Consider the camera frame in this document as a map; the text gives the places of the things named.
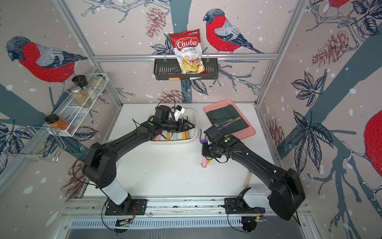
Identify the black wall basket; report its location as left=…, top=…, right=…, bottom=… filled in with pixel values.
left=154, top=58, right=218, bottom=80

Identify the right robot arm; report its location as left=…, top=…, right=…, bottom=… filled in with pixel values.
left=202, top=135, right=306, bottom=221

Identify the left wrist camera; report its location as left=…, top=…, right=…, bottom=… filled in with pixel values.
left=154, top=105, right=185, bottom=121

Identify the black lid spice jar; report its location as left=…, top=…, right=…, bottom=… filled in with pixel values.
left=72, top=75, right=88, bottom=88

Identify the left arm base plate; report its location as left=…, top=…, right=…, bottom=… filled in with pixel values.
left=105, top=195, right=148, bottom=216

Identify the white wire spice rack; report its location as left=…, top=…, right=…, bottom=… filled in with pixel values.
left=52, top=73, right=109, bottom=136

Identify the wire cup holder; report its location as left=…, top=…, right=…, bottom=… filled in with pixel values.
left=1, top=125, right=66, bottom=163

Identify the clear spice jar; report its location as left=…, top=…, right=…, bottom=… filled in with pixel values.
left=91, top=75, right=105, bottom=91

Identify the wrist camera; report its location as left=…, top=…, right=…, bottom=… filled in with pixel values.
left=154, top=105, right=185, bottom=121
left=204, top=125, right=224, bottom=143

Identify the orange spice jar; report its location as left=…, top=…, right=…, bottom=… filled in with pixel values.
left=45, top=114, right=74, bottom=133

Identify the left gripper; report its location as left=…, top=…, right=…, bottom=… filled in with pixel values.
left=161, top=119, right=195, bottom=133

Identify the Chuba cassava chips bag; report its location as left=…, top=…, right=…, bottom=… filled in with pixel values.
left=169, top=29, right=207, bottom=74

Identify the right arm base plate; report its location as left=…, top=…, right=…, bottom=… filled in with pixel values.
left=221, top=187, right=266, bottom=214

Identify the white storage box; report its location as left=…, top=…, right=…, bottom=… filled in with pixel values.
left=149, top=108, right=199, bottom=145

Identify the dark green cloth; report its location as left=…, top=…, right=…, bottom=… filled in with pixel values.
left=207, top=105, right=249, bottom=135

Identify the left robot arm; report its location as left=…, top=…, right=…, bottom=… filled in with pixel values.
left=82, top=116, right=195, bottom=209

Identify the pink tray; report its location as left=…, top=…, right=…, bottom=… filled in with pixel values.
left=204, top=100, right=256, bottom=139

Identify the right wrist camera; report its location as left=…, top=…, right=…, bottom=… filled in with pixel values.
left=204, top=125, right=224, bottom=143

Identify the silver lid spice jar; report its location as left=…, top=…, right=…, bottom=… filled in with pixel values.
left=70, top=86, right=92, bottom=108

